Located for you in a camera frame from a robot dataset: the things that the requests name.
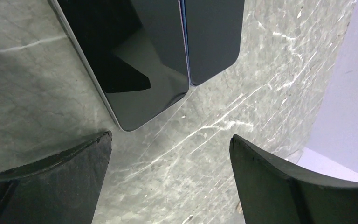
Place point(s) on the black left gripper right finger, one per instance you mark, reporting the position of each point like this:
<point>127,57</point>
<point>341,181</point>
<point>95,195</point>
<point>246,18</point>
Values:
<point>273,190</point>

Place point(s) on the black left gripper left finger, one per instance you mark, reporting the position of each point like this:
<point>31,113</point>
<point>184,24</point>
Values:
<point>60,189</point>

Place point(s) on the phone with black screen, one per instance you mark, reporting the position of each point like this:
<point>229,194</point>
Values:
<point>212,35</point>

